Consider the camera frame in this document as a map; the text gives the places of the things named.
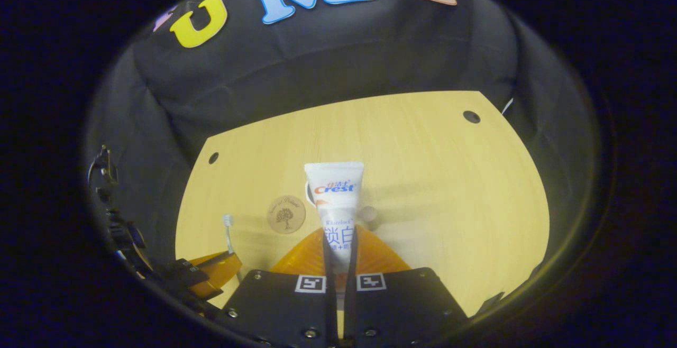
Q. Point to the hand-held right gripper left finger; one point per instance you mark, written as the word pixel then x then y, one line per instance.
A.
pixel 285 311

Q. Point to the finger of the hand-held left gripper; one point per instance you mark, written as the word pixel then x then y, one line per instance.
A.
pixel 217 271

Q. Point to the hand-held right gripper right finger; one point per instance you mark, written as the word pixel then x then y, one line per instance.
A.
pixel 402 311

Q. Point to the pale green toothbrush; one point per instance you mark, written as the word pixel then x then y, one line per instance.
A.
pixel 228 234

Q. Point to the round wooden coaster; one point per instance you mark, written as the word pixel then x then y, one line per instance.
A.
pixel 286 214

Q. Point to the white toothpaste tube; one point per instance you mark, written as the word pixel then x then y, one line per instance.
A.
pixel 336 194

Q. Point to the light wooden desktop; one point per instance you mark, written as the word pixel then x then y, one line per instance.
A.
pixel 449 194

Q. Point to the black backdrop cloth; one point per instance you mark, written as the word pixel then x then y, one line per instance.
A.
pixel 317 67

